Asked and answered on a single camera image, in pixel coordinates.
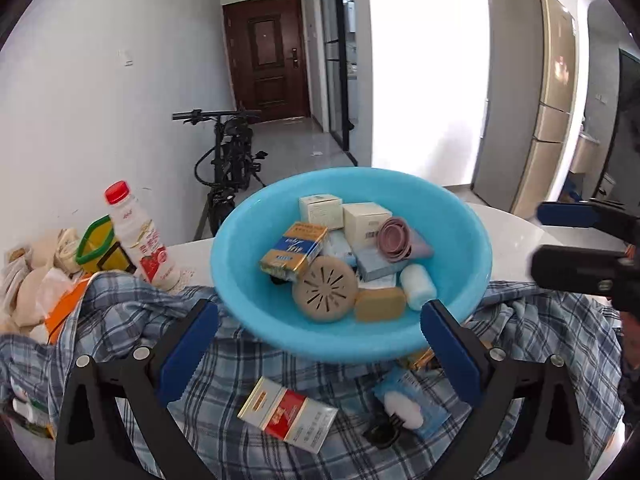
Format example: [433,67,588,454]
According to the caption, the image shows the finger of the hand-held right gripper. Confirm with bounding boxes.
[537,200,640,246]
[531,245,626,312]

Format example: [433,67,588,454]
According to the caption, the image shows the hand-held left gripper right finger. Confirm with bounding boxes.
[420,299,591,480]

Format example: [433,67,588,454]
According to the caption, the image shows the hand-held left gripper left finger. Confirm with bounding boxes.
[55,297,221,480]

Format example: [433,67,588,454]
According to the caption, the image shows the white plastic bottle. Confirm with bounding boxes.
[399,262,439,312]

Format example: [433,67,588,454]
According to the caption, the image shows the blue plastic basin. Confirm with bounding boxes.
[210,167,493,365]

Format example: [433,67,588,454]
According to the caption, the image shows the pink collapsible cup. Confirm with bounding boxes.
[377,216,435,263]

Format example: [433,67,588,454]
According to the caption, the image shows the beige round perforated disc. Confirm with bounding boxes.
[292,256,360,323]

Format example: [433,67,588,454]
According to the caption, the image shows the gold blue cigarette box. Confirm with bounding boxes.
[259,221,330,281]
[405,347,441,371]

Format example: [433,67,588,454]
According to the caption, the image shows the white barcode box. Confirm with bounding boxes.
[342,202,393,256]

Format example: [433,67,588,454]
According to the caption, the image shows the light blue tissue pack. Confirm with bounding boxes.
[372,366,453,442]

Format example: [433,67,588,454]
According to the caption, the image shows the blue plaid cloth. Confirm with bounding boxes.
[0,271,626,480]

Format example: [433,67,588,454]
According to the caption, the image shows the white washbasin cabinet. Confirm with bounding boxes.
[570,132,601,175]

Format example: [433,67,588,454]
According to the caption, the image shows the beige refrigerator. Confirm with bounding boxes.
[472,0,578,221]

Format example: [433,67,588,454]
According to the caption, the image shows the red white cigarette box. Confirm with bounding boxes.
[236,376,339,455]

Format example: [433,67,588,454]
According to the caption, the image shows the red-capped yoghurt drink bottle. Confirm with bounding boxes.
[104,181,182,291]

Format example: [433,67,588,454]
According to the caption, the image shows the green yellow container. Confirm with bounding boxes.
[75,215,138,276]

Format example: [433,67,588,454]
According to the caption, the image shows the pale blue packet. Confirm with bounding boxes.
[322,235,358,267]

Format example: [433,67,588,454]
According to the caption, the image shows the pile of beige snack bags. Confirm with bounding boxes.
[0,227,93,346]

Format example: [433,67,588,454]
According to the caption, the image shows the green white carton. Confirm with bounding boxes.
[7,385,56,441]

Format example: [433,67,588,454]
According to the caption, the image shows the small white green box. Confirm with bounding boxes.
[299,193,345,231]

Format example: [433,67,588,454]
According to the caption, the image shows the black bicycle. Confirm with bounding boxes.
[172,108,271,241]

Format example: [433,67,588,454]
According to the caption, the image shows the brown entrance door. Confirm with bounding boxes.
[222,0,312,123]

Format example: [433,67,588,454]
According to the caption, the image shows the black framed glass door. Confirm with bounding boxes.
[318,0,358,152]

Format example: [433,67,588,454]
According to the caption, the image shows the black clip with hair tie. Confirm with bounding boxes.
[362,412,403,450]

